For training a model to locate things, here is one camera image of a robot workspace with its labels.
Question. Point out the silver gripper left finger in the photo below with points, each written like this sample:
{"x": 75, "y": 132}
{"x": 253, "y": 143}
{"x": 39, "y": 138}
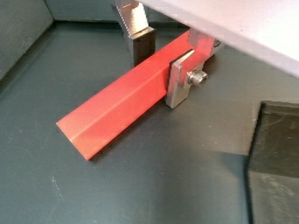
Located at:
{"x": 138, "y": 32}

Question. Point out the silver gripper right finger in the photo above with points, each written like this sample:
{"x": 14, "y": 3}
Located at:
{"x": 187, "y": 78}

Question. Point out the red hexagon prism peg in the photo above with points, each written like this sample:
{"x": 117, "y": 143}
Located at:
{"x": 107, "y": 113}

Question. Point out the black curved holder stand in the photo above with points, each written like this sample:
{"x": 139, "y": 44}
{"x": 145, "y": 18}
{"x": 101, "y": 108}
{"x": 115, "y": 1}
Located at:
{"x": 273, "y": 165}

